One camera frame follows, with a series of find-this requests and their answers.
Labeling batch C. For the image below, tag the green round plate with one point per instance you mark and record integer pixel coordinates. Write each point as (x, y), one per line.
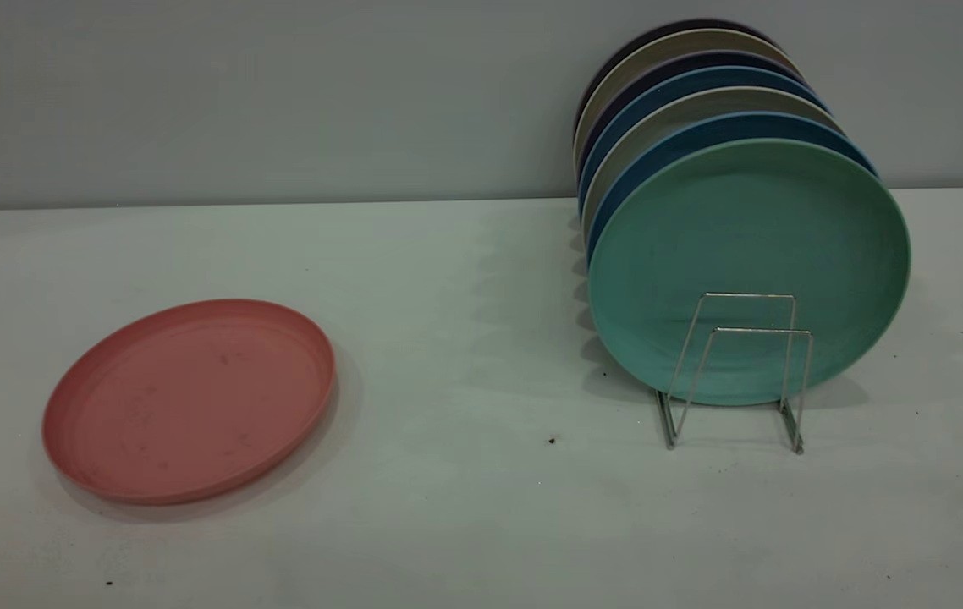
(744, 237)

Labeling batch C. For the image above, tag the pink round plate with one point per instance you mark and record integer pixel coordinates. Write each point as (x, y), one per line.
(194, 406)

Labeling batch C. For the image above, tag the dark purple round plate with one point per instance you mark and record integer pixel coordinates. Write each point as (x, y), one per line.
(701, 61)
(701, 23)

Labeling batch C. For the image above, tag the blue round plate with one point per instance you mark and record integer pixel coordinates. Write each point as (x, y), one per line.
(676, 85)
(701, 131)

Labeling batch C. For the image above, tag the beige round plate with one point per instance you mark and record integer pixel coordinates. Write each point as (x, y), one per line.
(685, 106)
(685, 42)

